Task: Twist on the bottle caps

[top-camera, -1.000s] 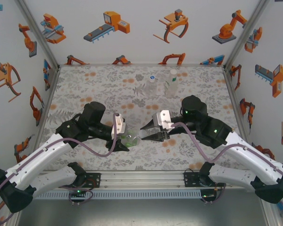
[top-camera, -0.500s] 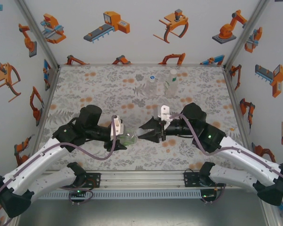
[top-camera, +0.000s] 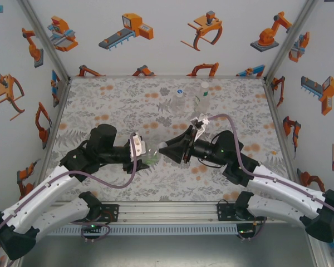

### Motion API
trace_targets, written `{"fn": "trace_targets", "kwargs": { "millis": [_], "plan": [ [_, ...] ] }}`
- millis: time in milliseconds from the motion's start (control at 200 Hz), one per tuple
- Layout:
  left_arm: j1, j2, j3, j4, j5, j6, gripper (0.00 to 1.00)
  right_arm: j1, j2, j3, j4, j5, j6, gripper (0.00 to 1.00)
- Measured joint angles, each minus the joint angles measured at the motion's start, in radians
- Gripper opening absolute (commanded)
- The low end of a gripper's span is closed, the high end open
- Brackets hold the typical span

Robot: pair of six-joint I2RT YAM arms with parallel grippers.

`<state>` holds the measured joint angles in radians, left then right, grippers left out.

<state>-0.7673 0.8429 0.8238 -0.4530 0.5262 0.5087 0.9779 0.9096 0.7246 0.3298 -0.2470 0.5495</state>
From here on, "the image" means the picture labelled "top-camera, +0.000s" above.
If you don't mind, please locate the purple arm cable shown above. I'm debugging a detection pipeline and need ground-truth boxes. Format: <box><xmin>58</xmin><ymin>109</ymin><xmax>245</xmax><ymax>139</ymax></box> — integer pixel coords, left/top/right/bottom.
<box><xmin>0</xmin><ymin>132</ymin><xmax>137</xmax><ymax>244</ymax></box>
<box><xmin>207</xmin><ymin>113</ymin><xmax>334</xmax><ymax>248</ymax></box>

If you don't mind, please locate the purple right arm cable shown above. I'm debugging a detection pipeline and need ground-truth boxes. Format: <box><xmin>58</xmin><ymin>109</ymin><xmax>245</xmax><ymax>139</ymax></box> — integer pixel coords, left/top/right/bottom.
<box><xmin>207</xmin><ymin>113</ymin><xmax>334</xmax><ymax>248</ymax></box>

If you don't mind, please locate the wide aluminium frame rail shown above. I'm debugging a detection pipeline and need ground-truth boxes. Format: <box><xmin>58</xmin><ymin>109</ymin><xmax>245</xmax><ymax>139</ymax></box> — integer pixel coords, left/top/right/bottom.
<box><xmin>18</xmin><ymin>200</ymin><xmax>318</xmax><ymax>225</ymax></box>

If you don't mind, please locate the translucent bottle dark green label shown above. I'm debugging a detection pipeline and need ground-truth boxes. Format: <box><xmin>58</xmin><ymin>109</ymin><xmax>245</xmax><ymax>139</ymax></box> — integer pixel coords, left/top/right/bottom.
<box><xmin>194</xmin><ymin>81</ymin><xmax>212</xmax><ymax>115</ymax></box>

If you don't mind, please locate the slotted grey cable duct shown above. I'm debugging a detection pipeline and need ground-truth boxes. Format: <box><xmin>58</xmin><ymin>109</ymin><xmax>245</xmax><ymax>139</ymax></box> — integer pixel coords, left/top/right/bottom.
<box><xmin>44</xmin><ymin>224</ymin><xmax>239</xmax><ymax>236</ymax></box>

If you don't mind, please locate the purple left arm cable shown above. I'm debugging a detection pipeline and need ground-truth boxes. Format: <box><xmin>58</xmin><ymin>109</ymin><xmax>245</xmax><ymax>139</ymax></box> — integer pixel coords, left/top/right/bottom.
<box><xmin>0</xmin><ymin>132</ymin><xmax>137</xmax><ymax>244</ymax></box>

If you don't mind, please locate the aluminium table side rail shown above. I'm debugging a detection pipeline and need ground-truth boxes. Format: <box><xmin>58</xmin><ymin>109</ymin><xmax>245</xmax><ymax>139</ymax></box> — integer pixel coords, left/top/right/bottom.
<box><xmin>263</xmin><ymin>79</ymin><xmax>307</xmax><ymax>202</ymax></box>
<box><xmin>30</xmin><ymin>77</ymin><xmax>72</xmax><ymax>202</ymax></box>

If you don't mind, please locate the clear unlabelled plastic bottle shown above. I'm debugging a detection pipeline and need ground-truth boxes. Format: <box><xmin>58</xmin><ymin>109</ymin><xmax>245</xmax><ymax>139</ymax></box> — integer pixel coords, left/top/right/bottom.
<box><xmin>172</xmin><ymin>88</ymin><xmax>188</xmax><ymax>115</ymax></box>

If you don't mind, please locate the aluminium frame post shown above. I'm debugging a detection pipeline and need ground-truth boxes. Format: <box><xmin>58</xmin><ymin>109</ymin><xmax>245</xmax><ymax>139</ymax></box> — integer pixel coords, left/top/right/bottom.
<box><xmin>16</xmin><ymin>0</ymin><xmax>72</xmax><ymax>83</ymax></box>
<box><xmin>307</xmin><ymin>241</ymin><xmax>333</xmax><ymax>267</ymax></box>
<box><xmin>263</xmin><ymin>0</ymin><xmax>321</xmax><ymax>83</ymax></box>
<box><xmin>12</xmin><ymin>254</ymin><xmax>26</xmax><ymax>267</ymax></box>

